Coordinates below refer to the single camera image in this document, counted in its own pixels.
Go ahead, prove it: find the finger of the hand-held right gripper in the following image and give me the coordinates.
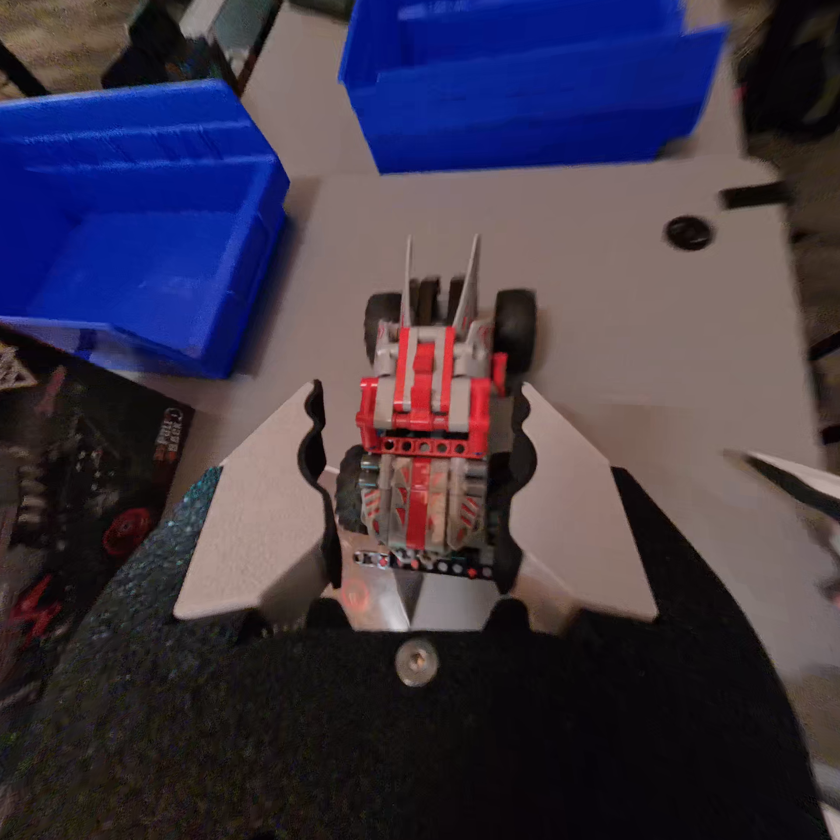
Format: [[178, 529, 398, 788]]
[[725, 450, 840, 524]]

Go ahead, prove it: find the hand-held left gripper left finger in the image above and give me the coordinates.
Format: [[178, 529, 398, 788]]
[[172, 379, 343, 623]]

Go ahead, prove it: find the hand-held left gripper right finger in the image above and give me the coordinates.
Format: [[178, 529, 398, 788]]
[[489, 381, 659, 634]]

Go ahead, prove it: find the red grey toy monster truck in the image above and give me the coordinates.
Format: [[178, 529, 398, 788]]
[[335, 233, 538, 582]]

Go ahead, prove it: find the grey desk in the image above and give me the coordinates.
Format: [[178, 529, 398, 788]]
[[147, 0, 840, 683]]

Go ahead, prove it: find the black desk grommet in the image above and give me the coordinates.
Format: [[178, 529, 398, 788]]
[[663, 214, 715, 252]]

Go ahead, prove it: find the black toy set box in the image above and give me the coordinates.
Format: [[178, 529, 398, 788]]
[[0, 327, 197, 711]]

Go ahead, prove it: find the blue plastic bin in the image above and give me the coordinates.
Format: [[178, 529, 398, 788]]
[[0, 79, 291, 381], [337, 0, 731, 175]]

